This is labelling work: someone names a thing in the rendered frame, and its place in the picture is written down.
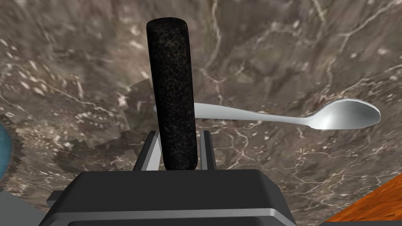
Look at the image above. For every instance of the blue round object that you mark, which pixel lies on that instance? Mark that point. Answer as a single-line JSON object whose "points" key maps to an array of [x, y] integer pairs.
{"points": [[3, 150]]}

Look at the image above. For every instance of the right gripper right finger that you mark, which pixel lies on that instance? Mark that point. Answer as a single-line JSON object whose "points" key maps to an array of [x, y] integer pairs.
{"points": [[206, 152]]}

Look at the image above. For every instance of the silver spoon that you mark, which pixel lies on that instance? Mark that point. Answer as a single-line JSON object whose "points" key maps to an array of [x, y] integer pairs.
{"points": [[339, 115]]}

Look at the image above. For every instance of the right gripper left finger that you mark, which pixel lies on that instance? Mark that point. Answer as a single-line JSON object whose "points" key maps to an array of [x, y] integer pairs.
{"points": [[150, 153]]}

